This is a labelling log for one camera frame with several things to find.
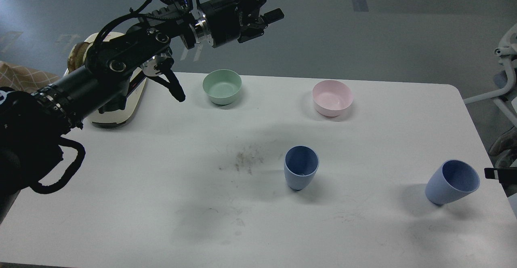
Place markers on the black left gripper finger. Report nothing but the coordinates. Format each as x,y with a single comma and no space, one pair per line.
270,17

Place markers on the blue cup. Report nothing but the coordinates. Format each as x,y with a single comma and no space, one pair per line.
300,166
452,181

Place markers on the green bowl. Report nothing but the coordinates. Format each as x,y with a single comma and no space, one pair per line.
222,86

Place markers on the toast slice back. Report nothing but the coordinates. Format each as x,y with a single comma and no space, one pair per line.
77,56

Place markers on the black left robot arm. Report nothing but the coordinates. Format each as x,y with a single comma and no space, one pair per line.
36,154

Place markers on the beige checkered cloth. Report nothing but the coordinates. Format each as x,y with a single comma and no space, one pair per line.
25,79

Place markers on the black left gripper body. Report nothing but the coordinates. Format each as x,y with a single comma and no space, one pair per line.
223,21

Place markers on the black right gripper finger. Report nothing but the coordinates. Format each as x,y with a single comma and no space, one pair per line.
505,175

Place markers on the pink bowl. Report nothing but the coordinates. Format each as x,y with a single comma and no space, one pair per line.
331,98

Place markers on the cream toaster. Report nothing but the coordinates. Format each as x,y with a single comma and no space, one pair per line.
120,110

